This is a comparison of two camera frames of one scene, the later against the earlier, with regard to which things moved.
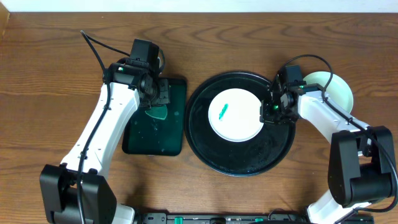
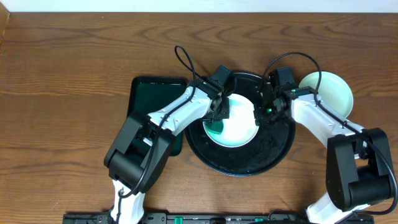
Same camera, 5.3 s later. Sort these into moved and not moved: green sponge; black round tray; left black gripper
Moved: left black gripper; green sponge
Not moved: black round tray
